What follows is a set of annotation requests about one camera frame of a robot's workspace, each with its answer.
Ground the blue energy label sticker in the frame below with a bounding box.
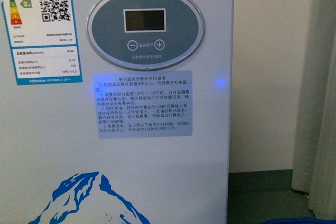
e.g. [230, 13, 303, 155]
[1, 0, 82, 86]

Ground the white pleated curtain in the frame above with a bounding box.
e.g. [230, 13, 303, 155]
[291, 0, 335, 220]

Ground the oval grey control panel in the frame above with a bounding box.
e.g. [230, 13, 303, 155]
[87, 0, 205, 71]

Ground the blue plastic shopping basket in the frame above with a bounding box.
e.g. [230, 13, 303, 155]
[263, 217, 335, 224]

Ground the white blue chest freezer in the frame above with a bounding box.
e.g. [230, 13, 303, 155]
[1, 0, 234, 223]

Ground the grey instruction sticker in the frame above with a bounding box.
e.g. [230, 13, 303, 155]
[93, 71, 193, 139]

